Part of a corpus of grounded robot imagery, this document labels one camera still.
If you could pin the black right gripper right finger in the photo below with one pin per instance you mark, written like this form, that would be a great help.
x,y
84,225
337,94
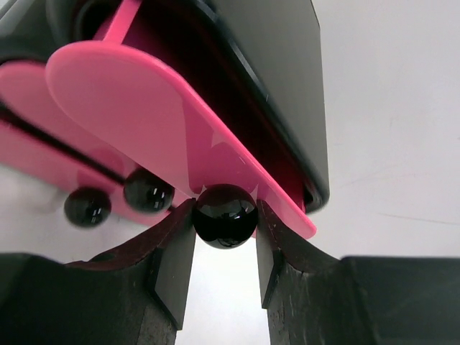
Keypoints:
x,y
313,298

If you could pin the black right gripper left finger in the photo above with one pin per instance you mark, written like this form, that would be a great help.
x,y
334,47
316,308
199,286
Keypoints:
x,y
134,293

